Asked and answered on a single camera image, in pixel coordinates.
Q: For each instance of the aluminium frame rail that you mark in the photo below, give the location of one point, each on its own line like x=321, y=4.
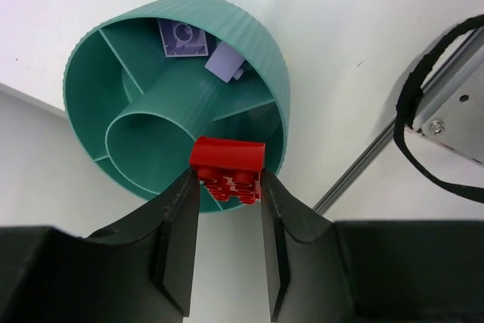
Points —
x=387, y=134

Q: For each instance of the purple square lego brick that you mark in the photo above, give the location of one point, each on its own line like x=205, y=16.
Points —
x=226, y=63

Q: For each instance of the red curved lego brick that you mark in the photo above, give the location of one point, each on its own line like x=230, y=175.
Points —
x=229, y=168

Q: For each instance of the purple lego in container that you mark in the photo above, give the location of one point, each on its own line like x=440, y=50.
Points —
x=182, y=40

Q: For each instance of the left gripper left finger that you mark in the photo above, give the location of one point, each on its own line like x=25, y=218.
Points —
x=171, y=218

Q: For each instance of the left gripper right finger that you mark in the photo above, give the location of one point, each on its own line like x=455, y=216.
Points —
x=299, y=255

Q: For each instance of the teal round divided container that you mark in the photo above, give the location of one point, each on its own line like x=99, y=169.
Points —
x=137, y=112

